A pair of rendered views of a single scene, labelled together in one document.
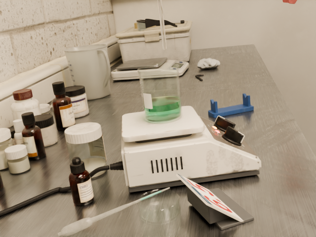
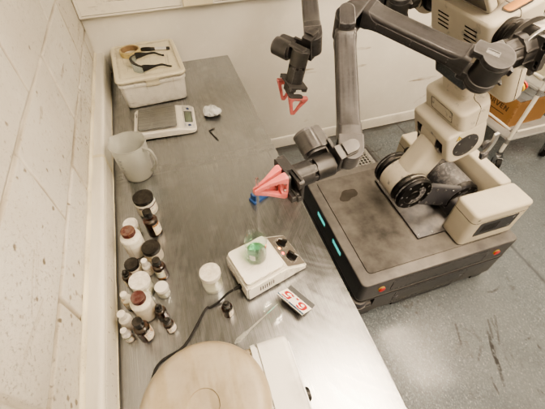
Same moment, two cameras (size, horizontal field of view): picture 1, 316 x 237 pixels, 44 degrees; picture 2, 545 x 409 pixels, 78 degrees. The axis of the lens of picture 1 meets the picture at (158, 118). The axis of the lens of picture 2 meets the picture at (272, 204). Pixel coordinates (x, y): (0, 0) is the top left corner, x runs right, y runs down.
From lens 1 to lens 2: 0.67 m
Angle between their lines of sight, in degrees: 40
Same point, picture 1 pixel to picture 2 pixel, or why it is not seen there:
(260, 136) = (290, 226)
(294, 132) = (306, 218)
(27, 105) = (136, 240)
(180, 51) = (179, 90)
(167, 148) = (268, 280)
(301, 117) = (265, 107)
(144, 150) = (258, 285)
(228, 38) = (205, 50)
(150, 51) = (152, 92)
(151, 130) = (259, 274)
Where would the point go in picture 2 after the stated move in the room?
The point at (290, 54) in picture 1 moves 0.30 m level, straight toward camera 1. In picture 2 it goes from (256, 62) to (263, 88)
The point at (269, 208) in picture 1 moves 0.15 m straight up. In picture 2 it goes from (318, 294) to (323, 268)
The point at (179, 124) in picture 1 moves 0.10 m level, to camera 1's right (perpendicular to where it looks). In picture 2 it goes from (269, 264) to (300, 249)
